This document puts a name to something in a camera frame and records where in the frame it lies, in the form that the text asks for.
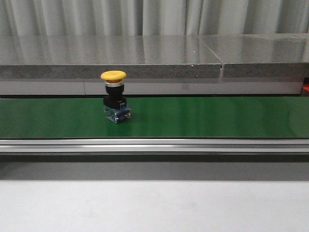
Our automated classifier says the green conveyor belt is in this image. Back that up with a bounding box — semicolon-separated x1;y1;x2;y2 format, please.
0;97;309;139

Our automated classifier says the grey stone slab right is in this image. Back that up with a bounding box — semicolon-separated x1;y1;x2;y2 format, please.
198;33;309;81

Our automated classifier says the grey stone slab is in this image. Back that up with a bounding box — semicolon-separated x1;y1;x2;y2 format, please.
0;35;221;80
198;33;309;81

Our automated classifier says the grey stone slab left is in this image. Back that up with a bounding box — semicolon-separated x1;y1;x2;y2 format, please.
0;35;221;80

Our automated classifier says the red object at right edge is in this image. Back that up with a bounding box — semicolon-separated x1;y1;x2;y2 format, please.
301;83;309;97

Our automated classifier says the grey curtain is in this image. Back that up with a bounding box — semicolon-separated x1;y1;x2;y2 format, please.
0;0;309;36

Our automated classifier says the aluminium conveyor side rail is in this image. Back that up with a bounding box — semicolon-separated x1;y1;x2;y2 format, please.
0;138;309;155

